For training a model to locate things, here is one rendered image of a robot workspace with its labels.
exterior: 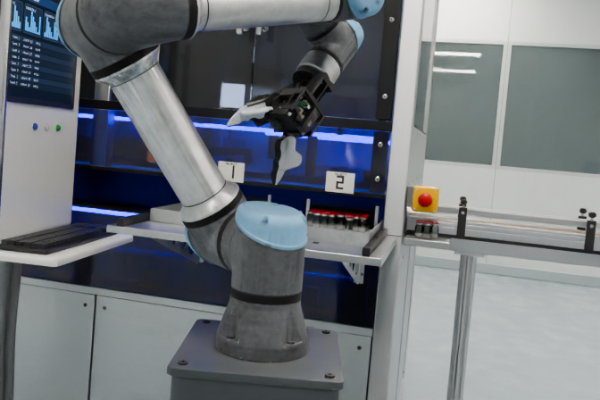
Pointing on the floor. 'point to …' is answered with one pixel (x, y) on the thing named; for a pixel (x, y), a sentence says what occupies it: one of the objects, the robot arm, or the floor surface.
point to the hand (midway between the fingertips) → (248, 157)
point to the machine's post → (398, 170)
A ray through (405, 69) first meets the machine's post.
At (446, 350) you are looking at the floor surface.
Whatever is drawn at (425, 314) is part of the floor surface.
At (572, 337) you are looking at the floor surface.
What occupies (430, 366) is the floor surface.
